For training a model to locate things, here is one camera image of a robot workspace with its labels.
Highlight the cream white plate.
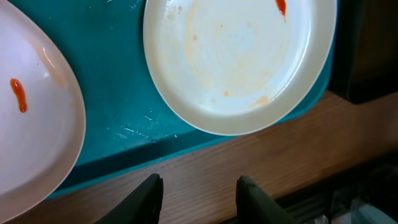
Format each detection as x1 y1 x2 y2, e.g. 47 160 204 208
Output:
142 0 338 136

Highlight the pinkish white plate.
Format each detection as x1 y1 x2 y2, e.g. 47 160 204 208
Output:
1 1 86 222

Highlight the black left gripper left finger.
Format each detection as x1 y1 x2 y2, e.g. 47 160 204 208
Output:
95 174 164 224

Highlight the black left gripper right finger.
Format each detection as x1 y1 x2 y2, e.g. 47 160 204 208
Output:
236 175 299 224

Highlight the teal plastic tray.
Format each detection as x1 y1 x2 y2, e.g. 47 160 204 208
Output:
9 0 333 196

